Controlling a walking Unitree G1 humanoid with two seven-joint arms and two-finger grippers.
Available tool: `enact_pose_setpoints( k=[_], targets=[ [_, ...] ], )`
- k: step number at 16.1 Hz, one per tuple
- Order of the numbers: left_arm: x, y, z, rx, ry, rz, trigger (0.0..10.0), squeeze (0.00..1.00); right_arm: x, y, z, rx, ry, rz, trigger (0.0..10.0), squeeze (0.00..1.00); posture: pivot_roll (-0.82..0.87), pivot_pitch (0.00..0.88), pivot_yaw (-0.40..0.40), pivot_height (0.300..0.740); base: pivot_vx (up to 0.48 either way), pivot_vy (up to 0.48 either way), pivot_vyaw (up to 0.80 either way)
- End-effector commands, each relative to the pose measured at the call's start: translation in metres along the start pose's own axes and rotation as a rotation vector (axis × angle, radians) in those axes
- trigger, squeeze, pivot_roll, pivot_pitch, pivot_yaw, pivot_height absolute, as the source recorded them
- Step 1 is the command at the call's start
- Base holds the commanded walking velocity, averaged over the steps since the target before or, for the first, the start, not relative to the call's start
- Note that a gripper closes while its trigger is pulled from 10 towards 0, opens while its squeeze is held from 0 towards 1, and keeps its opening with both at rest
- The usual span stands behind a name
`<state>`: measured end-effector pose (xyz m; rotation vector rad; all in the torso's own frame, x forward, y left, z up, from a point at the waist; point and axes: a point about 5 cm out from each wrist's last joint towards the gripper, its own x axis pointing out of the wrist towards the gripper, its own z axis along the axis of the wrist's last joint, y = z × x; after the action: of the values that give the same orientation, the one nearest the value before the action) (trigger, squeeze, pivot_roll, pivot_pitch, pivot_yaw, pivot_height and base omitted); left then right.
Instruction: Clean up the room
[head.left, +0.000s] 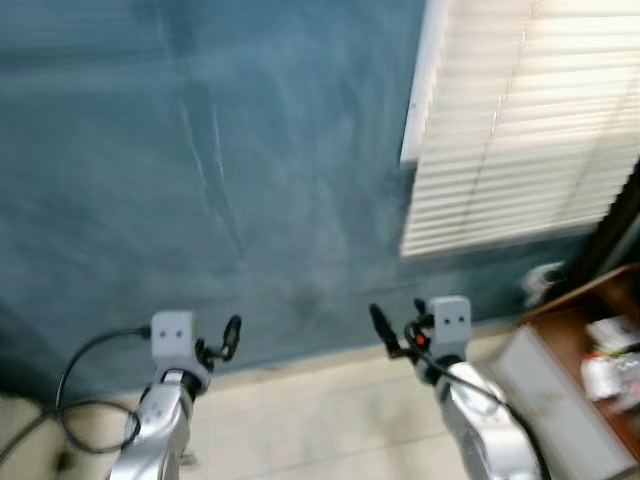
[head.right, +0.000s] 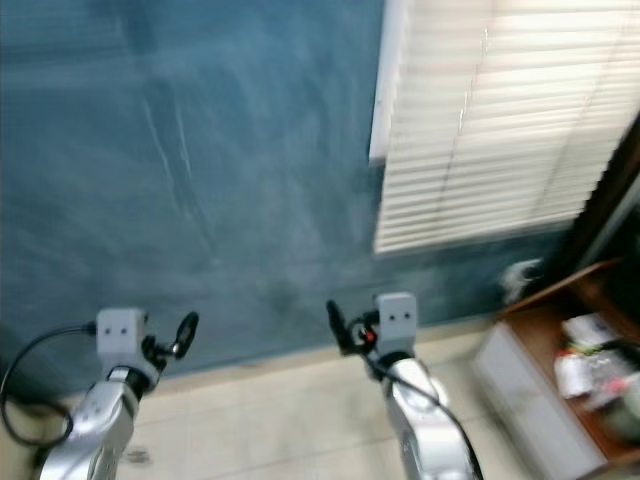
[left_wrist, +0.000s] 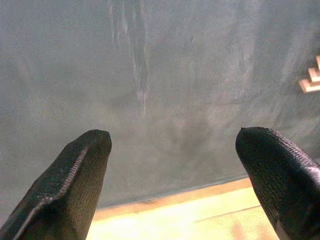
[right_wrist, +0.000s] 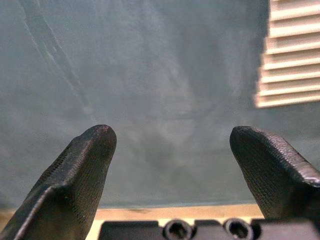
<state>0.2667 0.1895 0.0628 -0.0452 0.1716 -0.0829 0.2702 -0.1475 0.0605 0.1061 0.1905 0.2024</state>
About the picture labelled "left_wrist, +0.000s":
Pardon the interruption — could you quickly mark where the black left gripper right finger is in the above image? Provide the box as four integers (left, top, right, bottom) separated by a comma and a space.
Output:
235, 127, 320, 240

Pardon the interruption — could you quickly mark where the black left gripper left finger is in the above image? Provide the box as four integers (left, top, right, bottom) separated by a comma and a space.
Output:
0, 129, 112, 240

